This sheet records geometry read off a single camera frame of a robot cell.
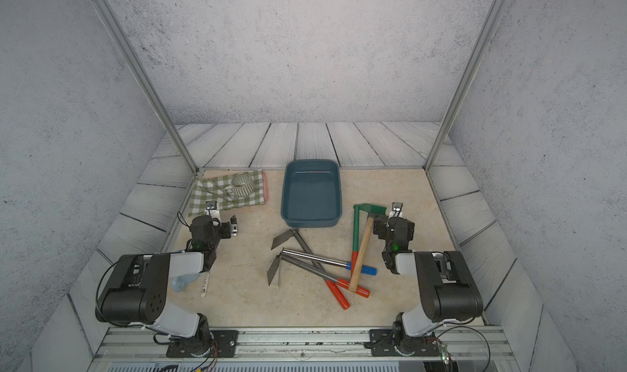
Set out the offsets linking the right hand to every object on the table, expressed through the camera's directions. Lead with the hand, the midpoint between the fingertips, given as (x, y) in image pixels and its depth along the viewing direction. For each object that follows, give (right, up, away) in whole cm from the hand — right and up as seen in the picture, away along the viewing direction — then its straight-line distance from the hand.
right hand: (395, 217), depth 93 cm
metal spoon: (-68, -24, -11) cm, 73 cm away
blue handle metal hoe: (-12, -19, -5) cm, 22 cm away
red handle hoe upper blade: (-45, -9, -2) cm, 45 cm away
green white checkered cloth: (-78, +10, +20) cm, 81 cm away
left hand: (-65, 0, +1) cm, 65 cm away
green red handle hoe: (-8, +2, +12) cm, 15 cm away
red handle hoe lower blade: (-21, -20, -12) cm, 32 cm away
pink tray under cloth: (-54, +11, +21) cm, 59 cm away
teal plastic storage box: (-33, +8, +18) cm, 38 cm away
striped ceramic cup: (-62, +12, +12) cm, 64 cm away
